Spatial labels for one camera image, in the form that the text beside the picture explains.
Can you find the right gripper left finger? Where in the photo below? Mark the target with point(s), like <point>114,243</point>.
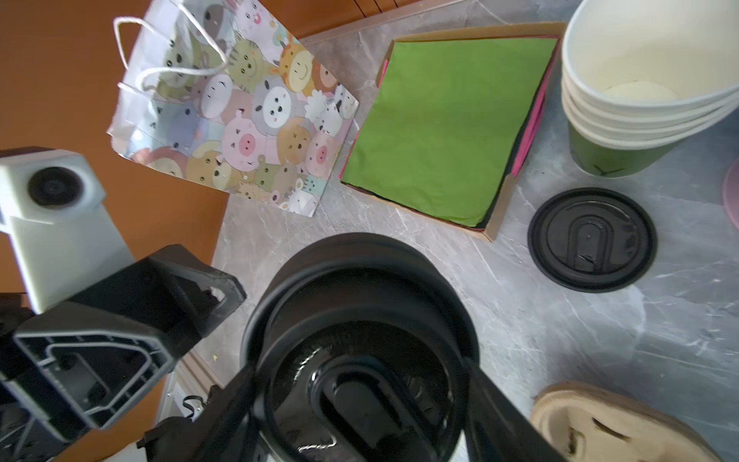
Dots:
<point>225,431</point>

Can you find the cartoon animal paper gift bag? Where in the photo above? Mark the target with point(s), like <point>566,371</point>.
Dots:
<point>221,94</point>

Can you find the stack of black lids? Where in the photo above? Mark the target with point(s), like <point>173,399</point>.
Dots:
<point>592,240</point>

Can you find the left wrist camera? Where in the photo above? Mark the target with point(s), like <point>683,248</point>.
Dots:
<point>52,208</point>

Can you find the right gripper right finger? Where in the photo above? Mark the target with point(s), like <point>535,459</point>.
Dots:
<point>495,430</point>

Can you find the green paper napkin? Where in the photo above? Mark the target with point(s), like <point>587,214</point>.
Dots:
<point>450,127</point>

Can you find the stack of pulp cup carriers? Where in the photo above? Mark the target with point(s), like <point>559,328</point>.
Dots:
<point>587,423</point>

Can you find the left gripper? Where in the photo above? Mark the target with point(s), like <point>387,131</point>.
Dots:
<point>86,363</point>

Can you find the stack of paper cups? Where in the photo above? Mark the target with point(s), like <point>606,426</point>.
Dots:
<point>639,77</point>

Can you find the black plastic cup lid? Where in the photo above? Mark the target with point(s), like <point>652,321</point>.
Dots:
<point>360,348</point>

